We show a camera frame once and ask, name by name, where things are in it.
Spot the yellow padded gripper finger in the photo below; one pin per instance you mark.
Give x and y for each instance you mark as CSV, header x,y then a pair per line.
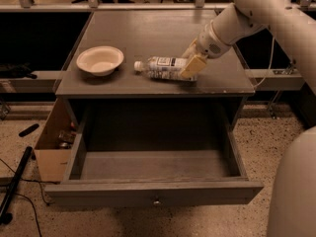
x,y
194,65
191,51

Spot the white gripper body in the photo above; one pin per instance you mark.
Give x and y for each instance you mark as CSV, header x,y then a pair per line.
x,y
210,43

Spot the clear plastic water bottle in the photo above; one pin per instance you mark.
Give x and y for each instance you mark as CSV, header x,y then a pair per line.
x,y
165,68

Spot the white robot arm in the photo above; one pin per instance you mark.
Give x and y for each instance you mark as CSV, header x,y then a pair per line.
x,y
293,203

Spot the grey open top drawer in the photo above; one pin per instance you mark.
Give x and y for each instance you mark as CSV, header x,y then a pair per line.
x,y
116,163

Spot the metal drawer knob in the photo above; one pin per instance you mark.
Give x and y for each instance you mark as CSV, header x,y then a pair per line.
x,y
157,201

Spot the grey wooden cabinet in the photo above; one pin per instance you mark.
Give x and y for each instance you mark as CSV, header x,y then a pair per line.
x,y
218,93

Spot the white paper bowl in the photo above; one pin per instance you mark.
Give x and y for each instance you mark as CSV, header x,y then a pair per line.
x,y
100,60

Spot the can inside cardboard box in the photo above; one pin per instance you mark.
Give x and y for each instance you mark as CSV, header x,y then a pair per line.
x,y
66,139

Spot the brown cardboard box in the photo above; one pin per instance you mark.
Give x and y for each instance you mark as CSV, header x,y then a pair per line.
x,y
51,159

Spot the black marker on floor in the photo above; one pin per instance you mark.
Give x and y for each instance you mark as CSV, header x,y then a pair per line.
x,y
29,130

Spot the black bag on shelf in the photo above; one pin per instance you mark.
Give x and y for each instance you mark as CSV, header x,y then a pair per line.
x,y
8,70

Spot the black pole on floor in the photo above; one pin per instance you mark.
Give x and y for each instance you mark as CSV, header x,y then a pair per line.
x,y
5,216

